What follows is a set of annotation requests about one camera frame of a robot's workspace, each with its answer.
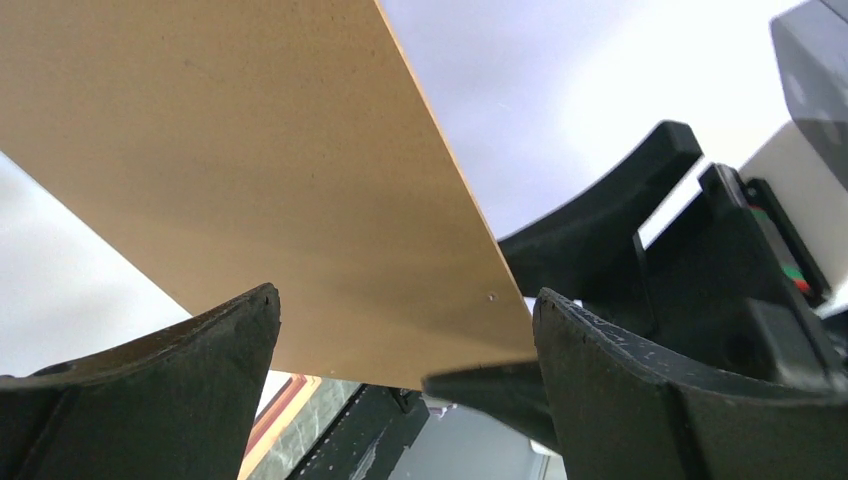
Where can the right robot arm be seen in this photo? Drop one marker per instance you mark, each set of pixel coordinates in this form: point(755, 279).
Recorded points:
point(798, 179)

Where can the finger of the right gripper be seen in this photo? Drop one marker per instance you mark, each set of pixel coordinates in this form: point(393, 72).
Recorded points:
point(512, 393)

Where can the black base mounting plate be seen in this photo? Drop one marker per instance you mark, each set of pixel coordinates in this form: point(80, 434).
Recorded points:
point(367, 438)

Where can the wooden picture frame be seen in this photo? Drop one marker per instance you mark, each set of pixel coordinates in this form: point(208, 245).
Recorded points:
point(294, 412)

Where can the landscape photo print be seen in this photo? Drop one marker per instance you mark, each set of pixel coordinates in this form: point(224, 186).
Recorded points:
point(65, 293)

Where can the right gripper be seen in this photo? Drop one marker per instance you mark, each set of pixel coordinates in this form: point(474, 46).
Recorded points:
point(715, 282)

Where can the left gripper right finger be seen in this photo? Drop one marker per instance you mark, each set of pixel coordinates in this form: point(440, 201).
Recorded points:
point(624, 407)

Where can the brown backing board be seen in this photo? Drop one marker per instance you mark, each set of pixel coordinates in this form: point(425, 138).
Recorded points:
point(218, 145)

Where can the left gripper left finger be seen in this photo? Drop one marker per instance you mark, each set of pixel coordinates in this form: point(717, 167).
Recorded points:
point(178, 403)

